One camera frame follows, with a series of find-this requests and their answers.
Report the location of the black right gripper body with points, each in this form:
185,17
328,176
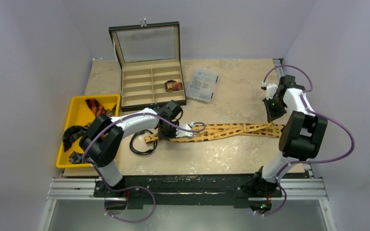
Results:
270,109

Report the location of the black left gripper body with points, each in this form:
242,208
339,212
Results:
168,132

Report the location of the cream insect print tie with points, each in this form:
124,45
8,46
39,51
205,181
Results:
222,131

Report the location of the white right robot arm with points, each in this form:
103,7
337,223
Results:
301,137

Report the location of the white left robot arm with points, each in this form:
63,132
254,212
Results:
102,139

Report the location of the rolled colourful tie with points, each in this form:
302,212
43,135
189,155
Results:
173,85

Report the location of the clear plastic organiser box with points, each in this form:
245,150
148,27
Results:
201,86

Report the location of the black compartment tie box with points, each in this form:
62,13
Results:
148,56

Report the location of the orange navy striped tie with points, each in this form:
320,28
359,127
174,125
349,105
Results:
95,107

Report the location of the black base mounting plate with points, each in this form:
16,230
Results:
236,190

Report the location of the yellow plastic bin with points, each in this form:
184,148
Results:
80,114

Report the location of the dark patterned tie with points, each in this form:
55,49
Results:
71,135

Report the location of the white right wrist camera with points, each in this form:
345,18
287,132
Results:
270,90

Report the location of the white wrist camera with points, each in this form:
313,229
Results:
270,90
184,131

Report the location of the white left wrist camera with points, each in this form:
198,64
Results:
184,131

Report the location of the aluminium frame rail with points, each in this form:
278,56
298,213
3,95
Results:
72,207

